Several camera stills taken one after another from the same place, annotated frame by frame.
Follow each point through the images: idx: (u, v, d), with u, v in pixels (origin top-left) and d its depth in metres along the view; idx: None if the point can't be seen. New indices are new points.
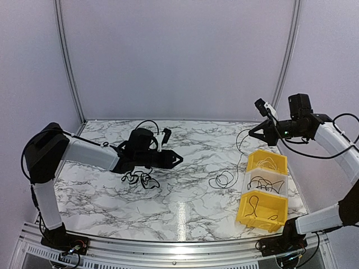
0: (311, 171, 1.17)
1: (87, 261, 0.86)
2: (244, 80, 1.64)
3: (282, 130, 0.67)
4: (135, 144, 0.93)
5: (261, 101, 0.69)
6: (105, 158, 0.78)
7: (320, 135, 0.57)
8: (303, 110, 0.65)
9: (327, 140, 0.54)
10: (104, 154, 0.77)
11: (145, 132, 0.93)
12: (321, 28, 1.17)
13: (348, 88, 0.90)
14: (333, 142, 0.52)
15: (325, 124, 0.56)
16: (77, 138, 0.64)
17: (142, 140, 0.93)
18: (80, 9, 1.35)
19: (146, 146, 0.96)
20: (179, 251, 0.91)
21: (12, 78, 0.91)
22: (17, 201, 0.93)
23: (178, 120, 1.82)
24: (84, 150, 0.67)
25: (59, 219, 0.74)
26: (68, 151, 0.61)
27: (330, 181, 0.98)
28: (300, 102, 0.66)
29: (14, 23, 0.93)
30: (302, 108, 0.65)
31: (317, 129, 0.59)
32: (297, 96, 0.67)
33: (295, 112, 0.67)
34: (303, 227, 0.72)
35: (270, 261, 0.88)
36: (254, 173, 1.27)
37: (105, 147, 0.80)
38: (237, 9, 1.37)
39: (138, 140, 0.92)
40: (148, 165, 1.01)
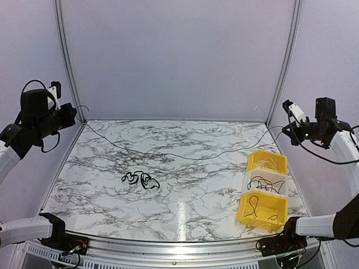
0: (313, 167, 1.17)
1: (87, 261, 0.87)
2: (244, 80, 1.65)
3: (304, 131, 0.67)
4: (32, 111, 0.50)
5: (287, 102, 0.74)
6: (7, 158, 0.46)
7: (336, 143, 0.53)
8: (325, 115, 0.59)
9: (340, 148, 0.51)
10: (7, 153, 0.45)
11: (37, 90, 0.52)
12: (320, 28, 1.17)
13: (349, 87, 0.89)
14: (345, 151, 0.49)
15: (341, 133, 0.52)
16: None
17: (41, 100, 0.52)
18: (80, 9, 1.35)
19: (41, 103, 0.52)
20: (179, 251, 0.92)
21: (13, 79, 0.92)
22: (10, 213, 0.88)
23: (178, 120, 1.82)
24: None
25: (47, 227, 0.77)
26: None
27: (335, 195, 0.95)
28: (325, 106, 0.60)
29: (13, 23, 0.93)
30: (325, 112, 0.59)
31: (332, 135, 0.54)
32: (322, 98, 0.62)
33: (318, 116, 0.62)
34: (301, 228, 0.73)
35: (270, 261, 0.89)
36: (254, 173, 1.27)
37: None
38: (237, 9, 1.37)
39: (35, 103, 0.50)
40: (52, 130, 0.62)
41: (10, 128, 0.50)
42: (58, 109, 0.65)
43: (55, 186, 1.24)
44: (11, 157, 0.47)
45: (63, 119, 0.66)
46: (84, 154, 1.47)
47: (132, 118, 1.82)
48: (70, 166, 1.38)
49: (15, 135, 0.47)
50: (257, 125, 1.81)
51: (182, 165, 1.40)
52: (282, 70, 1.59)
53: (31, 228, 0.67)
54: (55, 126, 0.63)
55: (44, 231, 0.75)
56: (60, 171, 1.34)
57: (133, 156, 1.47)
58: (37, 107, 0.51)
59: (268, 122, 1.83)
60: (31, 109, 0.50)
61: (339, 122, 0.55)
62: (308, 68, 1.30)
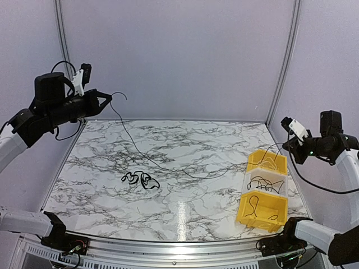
0: (315, 179, 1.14)
1: (87, 261, 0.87)
2: (244, 80, 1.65)
3: (308, 148, 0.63)
4: (44, 97, 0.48)
5: (285, 120, 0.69)
6: (12, 144, 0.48)
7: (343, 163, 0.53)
8: (331, 129, 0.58)
9: (345, 168, 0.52)
10: (12, 140, 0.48)
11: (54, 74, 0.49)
12: (320, 28, 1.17)
13: (350, 87, 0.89)
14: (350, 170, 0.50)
15: (348, 153, 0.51)
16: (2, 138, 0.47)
17: (56, 86, 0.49)
18: (80, 9, 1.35)
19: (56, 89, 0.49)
20: (179, 251, 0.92)
21: (13, 79, 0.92)
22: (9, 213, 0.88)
23: (178, 120, 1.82)
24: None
25: (48, 224, 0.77)
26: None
27: (333, 214, 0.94)
28: (331, 120, 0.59)
29: (13, 23, 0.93)
30: (331, 126, 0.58)
31: (339, 153, 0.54)
32: (327, 112, 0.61)
33: (323, 130, 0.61)
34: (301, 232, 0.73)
35: (270, 261, 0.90)
36: (254, 173, 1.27)
37: (2, 135, 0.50)
38: (236, 9, 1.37)
39: (48, 89, 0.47)
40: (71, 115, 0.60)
41: (23, 112, 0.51)
42: (82, 94, 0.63)
43: (55, 186, 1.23)
44: (18, 144, 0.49)
45: (87, 105, 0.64)
46: (84, 154, 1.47)
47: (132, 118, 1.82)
48: (70, 166, 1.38)
49: (23, 124, 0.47)
50: (257, 125, 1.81)
51: (182, 165, 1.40)
52: (282, 70, 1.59)
53: (29, 223, 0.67)
54: (76, 112, 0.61)
55: (43, 229, 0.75)
56: (60, 171, 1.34)
57: (133, 156, 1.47)
58: (50, 93, 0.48)
59: (268, 122, 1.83)
60: (44, 95, 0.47)
61: (346, 138, 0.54)
62: (308, 68, 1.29)
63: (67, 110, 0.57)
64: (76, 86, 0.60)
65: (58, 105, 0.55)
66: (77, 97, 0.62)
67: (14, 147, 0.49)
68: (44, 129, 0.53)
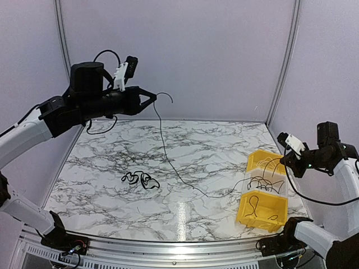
0: (314, 184, 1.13)
1: (87, 261, 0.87)
2: (244, 80, 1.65)
3: (305, 161, 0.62)
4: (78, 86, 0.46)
5: (282, 135, 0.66)
6: (36, 131, 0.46)
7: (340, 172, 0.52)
8: (328, 139, 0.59)
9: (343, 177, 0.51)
10: (36, 127, 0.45)
11: (93, 64, 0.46)
12: (320, 28, 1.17)
13: (350, 87, 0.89)
14: (346, 177, 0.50)
15: (346, 161, 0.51)
16: (29, 121, 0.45)
17: (94, 77, 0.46)
18: (80, 9, 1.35)
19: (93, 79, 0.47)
20: (179, 251, 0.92)
21: (13, 79, 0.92)
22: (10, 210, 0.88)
23: (178, 120, 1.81)
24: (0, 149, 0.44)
25: (50, 223, 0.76)
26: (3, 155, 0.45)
27: (332, 221, 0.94)
28: (327, 130, 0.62)
29: (14, 23, 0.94)
30: (328, 137, 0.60)
31: (337, 162, 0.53)
32: (325, 123, 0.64)
33: (321, 141, 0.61)
34: (300, 233, 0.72)
35: (270, 261, 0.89)
36: (254, 173, 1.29)
37: (29, 117, 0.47)
38: (236, 9, 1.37)
39: (83, 80, 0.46)
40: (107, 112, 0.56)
41: (55, 100, 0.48)
42: (122, 91, 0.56)
43: (55, 186, 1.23)
44: (42, 132, 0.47)
45: (126, 103, 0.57)
46: (84, 154, 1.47)
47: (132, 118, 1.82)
48: (70, 166, 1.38)
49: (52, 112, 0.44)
50: (257, 125, 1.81)
51: (182, 166, 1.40)
52: (282, 70, 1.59)
53: (34, 217, 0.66)
54: (110, 109, 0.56)
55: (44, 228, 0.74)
56: (60, 171, 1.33)
57: (133, 156, 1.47)
58: (86, 83, 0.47)
59: (268, 122, 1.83)
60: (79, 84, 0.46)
61: (345, 147, 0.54)
62: (308, 68, 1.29)
63: (101, 105, 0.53)
64: (116, 79, 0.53)
65: (92, 97, 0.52)
66: (116, 92, 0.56)
67: (38, 134, 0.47)
68: (73, 122, 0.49)
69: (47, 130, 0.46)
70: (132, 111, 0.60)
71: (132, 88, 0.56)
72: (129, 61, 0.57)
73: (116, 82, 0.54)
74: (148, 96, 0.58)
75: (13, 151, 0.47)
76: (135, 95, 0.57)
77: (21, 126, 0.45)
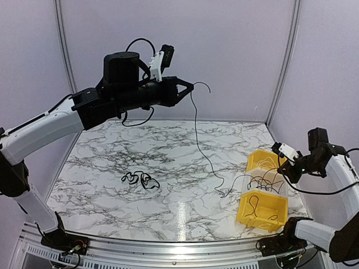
0: (312, 182, 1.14)
1: (87, 261, 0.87)
2: (244, 80, 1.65)
3: (299, 166, 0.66)
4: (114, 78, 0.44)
5: (276, 144, 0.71)
6: (68, 121, 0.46)
7: (331, 167, 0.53)
8: (318, 142, 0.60)
9: (334, 172, 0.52)
10: (67, 118, 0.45)
11: (129, 54, 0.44)
12: (320, 28, 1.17)
13: (350, 87, 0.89)
14: (341, 175, 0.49)
15: (336, 157, 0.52)
16: (60, 111, 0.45)
17: (129, 67, 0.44)
18: (80, 9, 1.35)
19: (129, 70, 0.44)
20: (179, 251, 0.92)
21: (13, 79, 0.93)
22: (10, 211, 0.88)
23: (178, 120, 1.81)
24: (28, 137, 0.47)
25: (53, 223, 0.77)
26: (33, 141, 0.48)
27: (331, 219, 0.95)
28: (317, 135, 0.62)
29: (14, 23, 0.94)
30: (318, 140, 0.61)
31: (328, 159, 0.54)
32: (314, 130, 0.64)
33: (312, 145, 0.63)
34: (300, 231, 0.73)
35: (270, 261, 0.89)
36: (254, 173, 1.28)
37: (60, 107, 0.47)
38: (236, 10, 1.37)
39: (118, 70, 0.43)
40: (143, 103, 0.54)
41: (89, 92, 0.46)
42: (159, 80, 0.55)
43: (55, 186, 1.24)
44: (72, 123, 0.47)
45: (163, 94, 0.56)
46: (84, 154, 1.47)
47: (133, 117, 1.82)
48: (70, 166, 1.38)
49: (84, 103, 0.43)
50: (257, 125, 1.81)
51: (182, 166, 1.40)
52: (282, 70, 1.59)
53: (44, 212, 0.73)
54: (147, 101, 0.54)
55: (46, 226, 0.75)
56: (60, 171, 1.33)
57: (133, 156, 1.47)
58: (121, 75, 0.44)
59: (268, 122, 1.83)
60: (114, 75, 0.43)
61: (334, 147, 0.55)
62: (308, 68, 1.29)
63: (136, 96, 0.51)
64: (153, 69, 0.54)
65: (128, 89, 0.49)
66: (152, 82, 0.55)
67: (68, 125, 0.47)
68: (110, 115, 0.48)
69: (79, 121, 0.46)
70: (169, 103, 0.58)
71: (170, 78, 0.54)
72: (166, 50, 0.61)
73: (152, 72, 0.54)
74: (187, 86, 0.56)
75: (42, 139, 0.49)
76: (173, 86, 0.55)
77: (53, 116, 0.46)
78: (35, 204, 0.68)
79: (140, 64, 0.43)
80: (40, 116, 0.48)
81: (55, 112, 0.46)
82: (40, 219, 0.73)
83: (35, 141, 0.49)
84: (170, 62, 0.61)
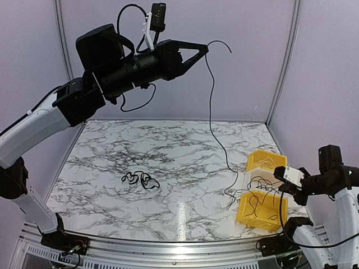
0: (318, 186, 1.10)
1: (87, 261, 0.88)
2: (244, 80, 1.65)
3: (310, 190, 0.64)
4: (90, 60, 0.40)
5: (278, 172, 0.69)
6: (51, 119, 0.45)
7: (341, 200, 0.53)
8: (331, 162, 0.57)
9: (343, 207, 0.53)
10: (49, 115, 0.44)
11: (99, 27, 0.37)
12: (320, 28, 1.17)
13: (350, 88, 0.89)
14: (347, 213, 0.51)
15: (349, 193, 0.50)
16: (41, 109, 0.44)
17: (101, 45, 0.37)
18: (79, 9, 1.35)
19: (102, 46, 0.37)
20: (179, 251, 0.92)
21: (12, 79, 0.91)
22: (10, 211, 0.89)
23: (178, 120, 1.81)
24: (15, 137, 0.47)
25: (53, 226, 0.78)
26: (20, 141, 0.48)
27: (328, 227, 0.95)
28: (330, 154, 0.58)
29: (14, 24, 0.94)
30: (330, 159, 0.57)
31: (339, 189, 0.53)
32: (326, 147, 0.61)
33: (323, 165, 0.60)
34: (297, 239, 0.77)
35: (270, 261, 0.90)
36: (254, 173, 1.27)
37: (43, 105, 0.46)
38: (236, 10, 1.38)
39: (91, 51, 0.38)
40: (135, 80, 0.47)
41: (73, 84, 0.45)
42: (151, 51, 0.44)
43: (55, 186, 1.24)
44: (56, 120, 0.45)
45: (159, 66, 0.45)
46: (84, 154, 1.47)
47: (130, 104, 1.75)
48: (70, 166, 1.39)
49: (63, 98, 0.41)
50: (257, 125, 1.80)
51: (182, 166, 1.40)
52: (282, 70, 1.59)
53: (43, 214, 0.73)
54: (139, 78, 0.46)
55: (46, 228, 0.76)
56: (60, 171, 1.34)
57: (133, 156, 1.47)
58: (96, 56, 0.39)
59: (268, 122, 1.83)
60: (89, 58, 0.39)
61: (350, 172, 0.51)
62: (308, 68, 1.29)
63: (124, 76, 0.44)
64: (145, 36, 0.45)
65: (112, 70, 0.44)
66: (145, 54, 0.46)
67: (54, 121, 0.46)
68: (98, 104, 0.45)
69: (63, 117, 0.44)
70: (166, 76, 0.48)
71: (161, 44, 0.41)
72: (155, 10, 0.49)
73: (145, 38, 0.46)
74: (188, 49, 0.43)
75: (31, 139, 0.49)
76: (168, 53, 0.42)
77: (35, 114, 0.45)
78: (34, 205, 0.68)
79: (111, 36, 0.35)
80: (24, 115, 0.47)
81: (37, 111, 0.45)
82: (42, 219, 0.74)
83: (22, 141, 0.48)
84: (164, 23, 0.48)
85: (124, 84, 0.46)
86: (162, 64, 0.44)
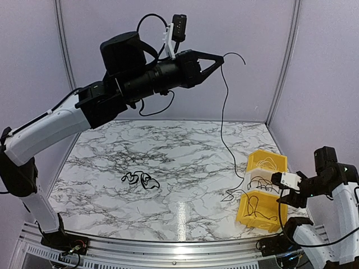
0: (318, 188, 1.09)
1: (87, 261, 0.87)
2: (244, 80, 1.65)
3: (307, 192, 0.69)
4: (113, 66, 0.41)
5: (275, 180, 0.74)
6: (71, 119, 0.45)
7: (339, 195, 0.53)
8: (327, 162, 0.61)
9: (340, 201, 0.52)
10: (70, 115, 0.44)
11: (126, 35, 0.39)
12: (320, 28, 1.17)
13: (349, 88, 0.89)
14: (345, 209, 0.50)
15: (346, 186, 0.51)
16: (63, 109, 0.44)
17: (127, 52, 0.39)
18: (80, 9, 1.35)
19: (127, 53, 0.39)
20: (179, 251, 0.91)
21: (13, 78, 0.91)
22: (10, 210, 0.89)
23: (178, 120, 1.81)
24: (33, 135, 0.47)
25: (54, 226, 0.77)
26: (37, 140, 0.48)
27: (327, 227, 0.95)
28: (325, 155, 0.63)
29: (15, 23, 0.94)
30: (326, 160, 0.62)
31: (336, 185, 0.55)
32: (322, 149, 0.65)
33: (320, 166, 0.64)
34: (298, 238, 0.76)
35: (270, 261, 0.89)
36: (254, 173, 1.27)
37: (64, 105, 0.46)
38: (236, 10, 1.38)
39: (115, 58, 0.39)
40: (156, 88, 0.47)
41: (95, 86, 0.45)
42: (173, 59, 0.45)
43: (55, 186, 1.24)
44: (77, 121, 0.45)
45: (179, 74, 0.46)
46: (84, 154, 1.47)
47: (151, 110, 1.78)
48: (70, 166, 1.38)
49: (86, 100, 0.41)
50: (257, 125, 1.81)
51: (182, 166, 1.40)
52: (282, 70, 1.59)
53: (47, 214, 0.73)
54: (160, 85, 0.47)
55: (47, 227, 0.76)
56: (60, 171, 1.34)
57: (133, 156, 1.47)
58: (120, 62, 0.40)
59: (268, 122, 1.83)
60: (114, 64, 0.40)
61: (345, 170, 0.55)
62: (308, 68, 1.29)
63: (145, 83, 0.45)
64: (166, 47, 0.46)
65: (134, 76, 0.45)
66: (165, 63, 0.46)
67: (73, 123, 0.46)
68: (119, 108, 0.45)
69: (85, 119, 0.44)
70: (187, 84, 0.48)
71: (183, 53, 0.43)
72: (176, 22, 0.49)
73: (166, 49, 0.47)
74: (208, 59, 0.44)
75: (48, 139, 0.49)
76: (189, 61, 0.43)
77: (56, 114, 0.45)
78: (33, 205, 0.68)
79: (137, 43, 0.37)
80: (44, 115, 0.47)
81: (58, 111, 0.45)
82: (45, 219, 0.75)
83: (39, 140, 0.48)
84: (184, 33, 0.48)
85: (145, 90, 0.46)
86: (183, 72, 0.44)
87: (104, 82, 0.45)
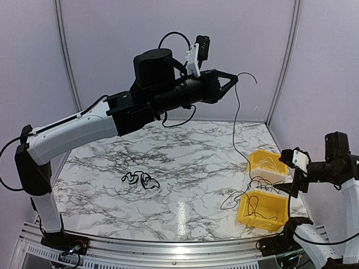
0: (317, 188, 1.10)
1: (87, 261, 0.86)
2: (244, 80, 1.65)
3: (316, 177, 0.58)
4: (145, 79, 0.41)
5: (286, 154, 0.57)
6: (100, 125, 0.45)
7: (349, 190, 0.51)
8: (339, 150, 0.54)
9: (350, 196, 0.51)
10: (100, 121, 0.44)
11: (160, 52, 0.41)
12: (320, 28, 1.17)
13: (350, 88, 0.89)
14: (355, 205, 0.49)
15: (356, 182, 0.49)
16: (93, 114, 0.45)
17: (160, 68, 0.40)
18: (81, 10, 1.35)
19: (160, 68, 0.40)
20: (179, 251, 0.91)
21: (17, 78, 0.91)
22: (10, 210, 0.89)
23: (178, 120, 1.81)
24: (59, 138, 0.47)
25: (56, 226, 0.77)
26: (62, 142, 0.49)
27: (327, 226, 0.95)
28: (337, 142, 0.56)
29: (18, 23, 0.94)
30: (337, 148, 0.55)
31: (346, 179, 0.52)
32: (333, 134, 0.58)
33: (330, 153, 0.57)
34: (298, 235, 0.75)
35: (270, 261, 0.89)
36: (254, 173, 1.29)
37: (93, 111, 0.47)
38: (236, 10, 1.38)
39: (148, 72, 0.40)
40: (182, 102, 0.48)
41: (124, 97, 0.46)
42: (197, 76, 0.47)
43: (55, 186, 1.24)
44: (105, 128, 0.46)
45: (204, 89, 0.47)
46: (84, 154, 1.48)
47: (169, 117, 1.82)
48: (70, 166, 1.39)
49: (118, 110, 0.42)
50: (257, 125, 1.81)
51: (182, 166, 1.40)
52: (282, 70, 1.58)
53: (50, 214, 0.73)
54: (185, 100, 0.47)
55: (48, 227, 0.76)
56: (60, 171, 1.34)
57: (133, 156, 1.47)
58: (152, 76, 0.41)
59: (268, 122, 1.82)
60: (146, 78, 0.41)
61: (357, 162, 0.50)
62: (308, 68, 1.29)
63: (172, 97, 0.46)
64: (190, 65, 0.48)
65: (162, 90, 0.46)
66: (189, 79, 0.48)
67: (101, 128, 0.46)
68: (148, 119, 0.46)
69: (114, 126, 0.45)
70: (211, 100, 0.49)
71: (208, 72, 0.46)
72: (200, 42, 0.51)
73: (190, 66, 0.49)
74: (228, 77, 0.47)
75: (73, 142, 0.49)
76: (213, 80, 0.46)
77: (86, 119, 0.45)
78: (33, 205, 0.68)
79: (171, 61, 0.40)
80: (72, 118, 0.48)
81: (87, 116, 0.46)
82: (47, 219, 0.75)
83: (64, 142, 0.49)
84: (208, 52, 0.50)
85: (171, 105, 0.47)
86: (208, 87, 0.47)
87: (132, 93, 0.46)
